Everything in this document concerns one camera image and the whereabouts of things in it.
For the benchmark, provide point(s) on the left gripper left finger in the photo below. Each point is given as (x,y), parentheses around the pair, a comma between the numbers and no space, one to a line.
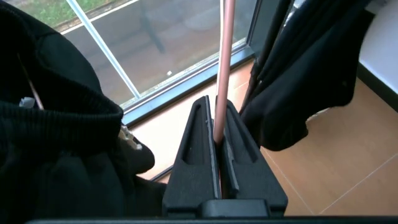
(192,180)

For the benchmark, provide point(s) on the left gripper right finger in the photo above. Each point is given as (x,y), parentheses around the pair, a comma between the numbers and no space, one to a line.
(255,180)

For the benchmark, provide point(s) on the heap of clothes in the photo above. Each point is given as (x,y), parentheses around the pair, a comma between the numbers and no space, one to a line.
(304,87)

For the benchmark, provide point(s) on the black shorts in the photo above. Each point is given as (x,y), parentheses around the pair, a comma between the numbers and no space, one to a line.
(62,140)

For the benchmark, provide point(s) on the window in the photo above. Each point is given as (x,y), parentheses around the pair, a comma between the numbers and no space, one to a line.
(171,46)

